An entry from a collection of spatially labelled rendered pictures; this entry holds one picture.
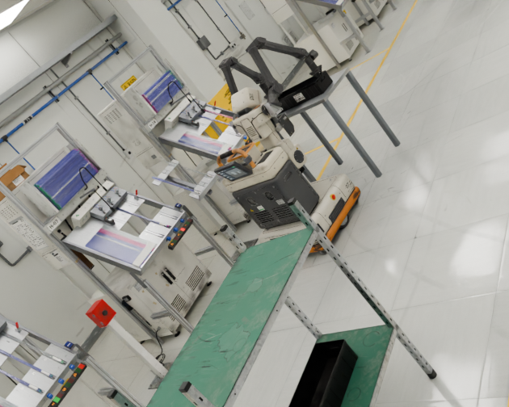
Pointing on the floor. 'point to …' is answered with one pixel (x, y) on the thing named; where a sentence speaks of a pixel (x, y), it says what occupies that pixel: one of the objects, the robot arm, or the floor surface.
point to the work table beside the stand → (342, 121)
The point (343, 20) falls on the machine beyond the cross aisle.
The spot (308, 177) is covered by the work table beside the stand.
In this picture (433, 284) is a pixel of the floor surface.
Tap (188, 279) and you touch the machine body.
